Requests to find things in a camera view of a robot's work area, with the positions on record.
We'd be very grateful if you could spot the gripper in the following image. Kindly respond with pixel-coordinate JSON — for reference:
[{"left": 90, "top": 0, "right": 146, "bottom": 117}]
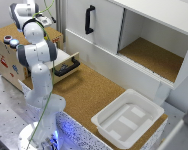
[{"left": 36, "top": 15, "right": 57, "bottom": 28}]

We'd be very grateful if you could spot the blue button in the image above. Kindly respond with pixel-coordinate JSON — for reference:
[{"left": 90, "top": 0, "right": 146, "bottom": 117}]
[{"left": 9, "top": 38, "right": 21, "bottom": 48}]

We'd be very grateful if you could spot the wooden drawer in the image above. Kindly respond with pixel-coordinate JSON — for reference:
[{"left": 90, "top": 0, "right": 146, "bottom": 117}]
[{"left": 50, "top": 48, "right": 81, "bottom": 78}]

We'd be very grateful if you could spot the red button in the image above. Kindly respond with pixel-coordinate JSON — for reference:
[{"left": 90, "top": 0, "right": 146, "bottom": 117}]
[{"left": 3, "top": 34, "right": 13, "bottom": 44}]

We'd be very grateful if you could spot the wooden drawer box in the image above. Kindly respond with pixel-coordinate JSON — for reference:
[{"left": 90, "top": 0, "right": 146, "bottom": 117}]
[{"left": 0, "top": 22, "right": 65, "bottom": 93}]

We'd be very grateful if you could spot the white sliding door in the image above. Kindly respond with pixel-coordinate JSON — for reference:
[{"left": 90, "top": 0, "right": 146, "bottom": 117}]
[{"left": 66, "top": 0, "right": 125, "bottom": 55}]

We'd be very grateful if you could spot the white cabinet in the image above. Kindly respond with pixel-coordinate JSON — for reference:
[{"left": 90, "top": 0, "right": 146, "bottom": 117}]
[{"left": 65, "top": 0, "right": 188, "bottom": 107}]

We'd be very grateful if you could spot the white plastic box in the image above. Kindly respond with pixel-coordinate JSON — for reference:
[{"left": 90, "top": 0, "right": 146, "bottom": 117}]
[{"left": 90, "top": 88, "right": 166, "bottom": 150}]

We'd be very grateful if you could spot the black door handle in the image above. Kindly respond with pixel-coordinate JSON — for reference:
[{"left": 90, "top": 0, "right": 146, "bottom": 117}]
[{"left": 84, "top": 4, "right": 96, "bottom": 36}]

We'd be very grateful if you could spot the black drawer handle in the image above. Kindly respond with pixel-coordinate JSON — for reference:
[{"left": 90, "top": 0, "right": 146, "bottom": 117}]
[{"left": 53, "top": 56, "right": 81, "bottom": 78}]

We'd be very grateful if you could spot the green cable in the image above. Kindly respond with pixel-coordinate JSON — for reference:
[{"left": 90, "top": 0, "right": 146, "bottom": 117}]
[{"left": 26, "top": 0, "right": 57, "bottom": 150}]

